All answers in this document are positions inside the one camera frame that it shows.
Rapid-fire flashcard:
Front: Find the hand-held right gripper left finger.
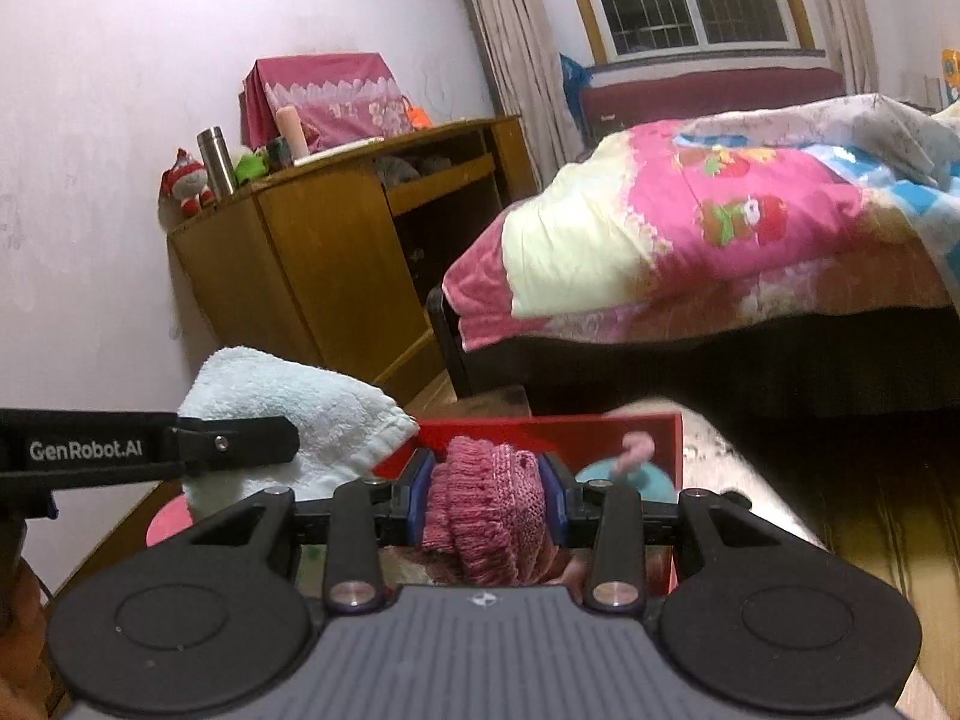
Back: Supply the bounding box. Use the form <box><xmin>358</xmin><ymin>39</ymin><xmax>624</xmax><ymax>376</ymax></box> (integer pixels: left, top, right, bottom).
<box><xmin>178</xmin><ymin>450</ymin><xmax>436</xmax><ymax>614</ymax></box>

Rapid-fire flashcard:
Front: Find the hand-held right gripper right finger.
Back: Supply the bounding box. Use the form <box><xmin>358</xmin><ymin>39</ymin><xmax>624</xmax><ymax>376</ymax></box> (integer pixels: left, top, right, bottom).
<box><xmin>540</xmin><ymin>452</ymin><xmax>812</xmax><ymax>614</ymax></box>

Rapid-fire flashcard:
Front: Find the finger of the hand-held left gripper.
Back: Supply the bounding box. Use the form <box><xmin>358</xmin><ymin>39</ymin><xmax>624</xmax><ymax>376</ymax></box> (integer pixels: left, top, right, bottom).
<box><xmin>172</xmin><ymin>415</ymin><xmax>302</xmax><ymax>478</ymax></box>

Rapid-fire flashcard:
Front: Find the pink knitted hat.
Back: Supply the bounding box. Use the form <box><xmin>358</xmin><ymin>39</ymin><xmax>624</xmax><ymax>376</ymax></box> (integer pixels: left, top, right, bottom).
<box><xmin>420</xmin><ymin>435</ymin><xmax>569</xmax><ymax>587</ymax></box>

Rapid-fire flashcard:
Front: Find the red box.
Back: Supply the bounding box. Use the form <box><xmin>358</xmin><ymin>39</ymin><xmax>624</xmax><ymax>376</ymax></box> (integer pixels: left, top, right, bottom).
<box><xmin>371</xmin><ymin>411</ymin><xmax>685</xmax><ymax>595</ymax></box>

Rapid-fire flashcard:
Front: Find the white towel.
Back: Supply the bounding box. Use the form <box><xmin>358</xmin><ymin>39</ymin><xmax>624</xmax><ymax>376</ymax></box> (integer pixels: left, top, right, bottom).
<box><xmin>178</xmin><ymin>346</ymin><xmax>419</xmax><ymax>523</ymax></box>

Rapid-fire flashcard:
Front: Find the teal soft toy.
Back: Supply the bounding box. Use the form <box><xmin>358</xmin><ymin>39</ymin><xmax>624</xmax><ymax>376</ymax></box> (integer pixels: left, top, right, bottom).
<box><xmin>576</xmin><ymin>431</ymin><xmax>676</xmax><ymax>503</ymax></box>

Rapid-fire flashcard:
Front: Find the pink round lid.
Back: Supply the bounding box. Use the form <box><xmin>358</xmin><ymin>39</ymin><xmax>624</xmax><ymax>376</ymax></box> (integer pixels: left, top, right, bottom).
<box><xmin>145</xmin><ymin>499</ymin><xmax>197</xmax><ymax>550</ymax></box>

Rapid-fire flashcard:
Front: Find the wooden cabinet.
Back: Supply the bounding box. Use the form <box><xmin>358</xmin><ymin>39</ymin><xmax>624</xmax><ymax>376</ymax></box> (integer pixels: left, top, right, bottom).
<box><xmin>166</xmin><ymin>114</ymin><xmax>542</xmax><ymax>407</ymax></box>

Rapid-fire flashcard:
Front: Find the santa plush doll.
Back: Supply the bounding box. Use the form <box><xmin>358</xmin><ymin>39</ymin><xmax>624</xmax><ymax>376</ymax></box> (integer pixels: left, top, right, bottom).
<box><xmin>159</xmin><ymin>148</ymin><xmax>218</xmax><ymax>220</ymax></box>

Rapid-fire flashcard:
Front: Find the pink cartoon quilt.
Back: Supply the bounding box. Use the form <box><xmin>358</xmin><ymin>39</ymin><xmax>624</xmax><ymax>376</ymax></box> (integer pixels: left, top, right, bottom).
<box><xmin>441</xmin><ymin>109</ymin><xmax>960</xmax><ymax>353</ymax></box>

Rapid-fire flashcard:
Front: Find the green plush toy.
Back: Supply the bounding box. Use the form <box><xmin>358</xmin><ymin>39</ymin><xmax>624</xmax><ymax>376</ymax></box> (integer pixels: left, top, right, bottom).
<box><xmin>234</xmin><ymin>148</ymin><xmax>272</xmax><ymax>185</ymax></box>

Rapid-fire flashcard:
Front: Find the steel thermos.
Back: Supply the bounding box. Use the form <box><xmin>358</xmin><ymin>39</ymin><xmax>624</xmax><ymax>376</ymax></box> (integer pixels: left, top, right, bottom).
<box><xmin>196</xmin><ymin>126</ymin><xmax>238</xmax><ymax>200</ymax></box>

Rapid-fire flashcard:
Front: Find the pink candle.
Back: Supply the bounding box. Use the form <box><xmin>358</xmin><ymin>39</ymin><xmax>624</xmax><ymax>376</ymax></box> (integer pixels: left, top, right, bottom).
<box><xmin>276</xmin><ymin>106</ymin><xmax>308</xmax><ymax>166</ymax></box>

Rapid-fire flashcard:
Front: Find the grey cloth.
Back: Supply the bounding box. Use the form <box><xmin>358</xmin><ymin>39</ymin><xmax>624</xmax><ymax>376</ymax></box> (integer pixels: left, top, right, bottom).
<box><xmin>373</xmin><ymin>154</ymin><xmax>452</xmax><ymax>185</ymax></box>

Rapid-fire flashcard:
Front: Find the pink cloth-covered box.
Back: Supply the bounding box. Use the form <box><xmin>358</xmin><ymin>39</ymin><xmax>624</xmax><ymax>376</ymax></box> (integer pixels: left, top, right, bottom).
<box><xmin>240</xmin><ymin>52</ymin><xmax>415</xmax><ymax>155</ymax></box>

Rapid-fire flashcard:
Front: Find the blue cloth bag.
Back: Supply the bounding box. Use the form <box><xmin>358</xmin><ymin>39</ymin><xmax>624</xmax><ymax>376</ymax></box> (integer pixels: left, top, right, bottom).
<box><xmin>559</xmin><ymin>52</ymin><xmax>595</xmax><ymax>122</ymax></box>

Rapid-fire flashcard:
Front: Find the maroon headboard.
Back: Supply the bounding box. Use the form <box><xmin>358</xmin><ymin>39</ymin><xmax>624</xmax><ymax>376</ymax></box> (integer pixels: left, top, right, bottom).
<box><xmin>577</xmin><ymin>64</ymin><xmax>850</xmax><ymax>160</ymax></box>

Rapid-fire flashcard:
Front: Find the beige curtain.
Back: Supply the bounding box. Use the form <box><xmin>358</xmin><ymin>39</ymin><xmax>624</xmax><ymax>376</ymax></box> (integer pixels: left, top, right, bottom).
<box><xmin>448</xmin><ymin>0</ymin><xmax>595</xmax><ymax>160</ymax></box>
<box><xmin>778</xmin><ymin>0</ymin><xmax>883</xmax><ymax>100</ymax></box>

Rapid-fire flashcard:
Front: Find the white floral quilt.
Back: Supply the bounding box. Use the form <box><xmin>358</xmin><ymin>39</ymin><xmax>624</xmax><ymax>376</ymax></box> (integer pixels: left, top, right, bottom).
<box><xmin>795</xmin><ymin>93</ymin><xmax>960</xmax><ymax>271</ymax></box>

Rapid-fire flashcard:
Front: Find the dark bed frame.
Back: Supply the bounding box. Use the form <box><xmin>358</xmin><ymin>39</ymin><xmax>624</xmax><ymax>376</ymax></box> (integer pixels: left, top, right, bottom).
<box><xmin>426</xmin><ymin>283</ymin><xmax>960</xmax><ymax>422</ymax></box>

